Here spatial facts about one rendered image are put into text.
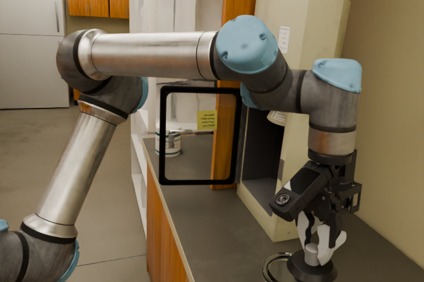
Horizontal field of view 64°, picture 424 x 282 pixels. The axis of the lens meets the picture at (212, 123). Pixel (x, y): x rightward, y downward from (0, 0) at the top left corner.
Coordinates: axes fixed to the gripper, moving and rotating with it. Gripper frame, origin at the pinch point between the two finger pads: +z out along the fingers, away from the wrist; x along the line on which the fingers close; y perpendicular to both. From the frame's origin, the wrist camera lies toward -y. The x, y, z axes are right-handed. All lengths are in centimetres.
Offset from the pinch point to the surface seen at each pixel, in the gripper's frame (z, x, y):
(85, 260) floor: 110, 175, -15
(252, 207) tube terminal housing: 24, 52, 28
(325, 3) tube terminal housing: -47, 29, 32
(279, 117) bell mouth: -13, 43, 30
